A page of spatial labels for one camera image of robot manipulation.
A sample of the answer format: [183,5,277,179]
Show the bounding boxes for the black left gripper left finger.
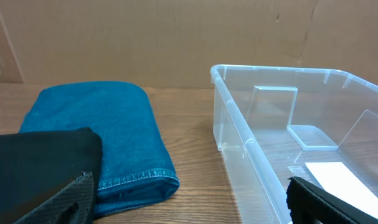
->
[14,172,94,224]

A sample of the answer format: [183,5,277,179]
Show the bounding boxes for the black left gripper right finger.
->
[286,176,378,224]

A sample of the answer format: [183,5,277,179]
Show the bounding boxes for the folded black cloth left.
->
[0,128,102,223]

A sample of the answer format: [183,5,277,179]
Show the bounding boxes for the white label in bin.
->
[306,162,378,219]

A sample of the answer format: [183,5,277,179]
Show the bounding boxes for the folded blue denim cloth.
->
[20,81,180,219]

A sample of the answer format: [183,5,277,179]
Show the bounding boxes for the clear plastic storage bin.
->
[210,64,378,223]

